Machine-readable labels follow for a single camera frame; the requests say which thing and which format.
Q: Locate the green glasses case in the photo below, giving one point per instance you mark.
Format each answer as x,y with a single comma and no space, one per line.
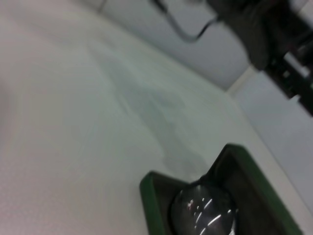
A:
151,195

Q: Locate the black thin-framed glasses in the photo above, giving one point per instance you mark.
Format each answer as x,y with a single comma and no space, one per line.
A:
203,213

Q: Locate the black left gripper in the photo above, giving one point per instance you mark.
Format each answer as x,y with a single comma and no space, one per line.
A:
256,31

